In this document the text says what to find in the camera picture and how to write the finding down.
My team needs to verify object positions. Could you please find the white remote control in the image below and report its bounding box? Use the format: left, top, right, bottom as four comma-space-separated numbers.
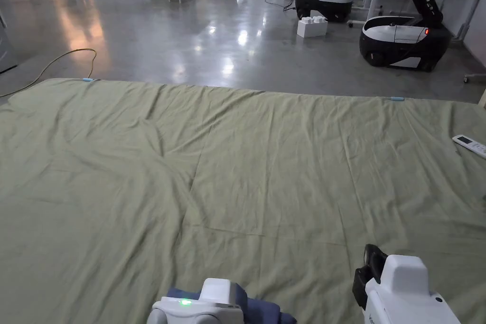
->
452, 134, 486, 159

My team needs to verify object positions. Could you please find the yellow floor cable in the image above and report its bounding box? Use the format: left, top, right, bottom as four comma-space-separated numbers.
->
0, 48, 98, 98

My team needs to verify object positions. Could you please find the bed with pale green sheet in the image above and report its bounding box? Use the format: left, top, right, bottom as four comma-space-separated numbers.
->
0, 78, 486, 324

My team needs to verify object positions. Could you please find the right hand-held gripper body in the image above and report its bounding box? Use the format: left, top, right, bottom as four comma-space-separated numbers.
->
352, 254, 462, 324

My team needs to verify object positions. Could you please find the white foam block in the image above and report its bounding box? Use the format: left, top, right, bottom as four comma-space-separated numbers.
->
297, 15, 328, 38

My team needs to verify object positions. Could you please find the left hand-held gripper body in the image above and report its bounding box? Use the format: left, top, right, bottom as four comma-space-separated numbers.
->
146, 278, 245, 324

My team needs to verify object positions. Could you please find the dark blue garment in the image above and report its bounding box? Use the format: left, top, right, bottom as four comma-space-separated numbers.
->
167, 287, 298, 324

